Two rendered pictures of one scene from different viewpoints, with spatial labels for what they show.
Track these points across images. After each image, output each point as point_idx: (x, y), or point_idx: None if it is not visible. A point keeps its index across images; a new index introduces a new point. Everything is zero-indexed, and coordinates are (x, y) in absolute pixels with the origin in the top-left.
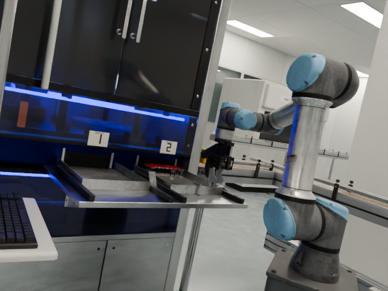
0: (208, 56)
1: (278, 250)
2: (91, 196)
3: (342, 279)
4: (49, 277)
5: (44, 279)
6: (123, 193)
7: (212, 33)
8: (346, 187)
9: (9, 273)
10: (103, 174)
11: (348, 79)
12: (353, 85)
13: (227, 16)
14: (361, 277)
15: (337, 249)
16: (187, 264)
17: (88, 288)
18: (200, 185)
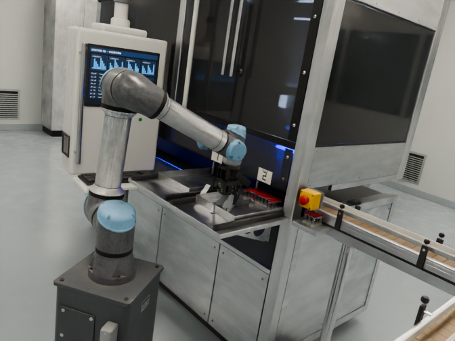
0: (305, 79)
1: (155, 264)
2: (131, 176)
3: (101, 286)
4: (191, 251)
5: (189, 250)
6: (165, 187)
7: (310, 52)
8: (428, 318)
9: (176, 234)
10: (210, 183)
11: (110, 86)
12: (113, 91)
13: (329, 27)
14: None
15: (97, 249)
16: (319, 337)
17: (208, 276)
18: (212, 203)
